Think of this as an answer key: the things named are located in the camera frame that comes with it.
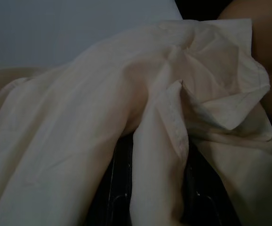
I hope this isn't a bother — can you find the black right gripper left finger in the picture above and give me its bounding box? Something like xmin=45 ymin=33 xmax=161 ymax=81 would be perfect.
xmin=88 ymin=134 xmax=136 ymax=226

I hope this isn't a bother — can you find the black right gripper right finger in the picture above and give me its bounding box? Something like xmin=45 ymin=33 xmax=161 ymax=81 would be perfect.
xmin=184 ymin=141 xmax=242 ymax=226

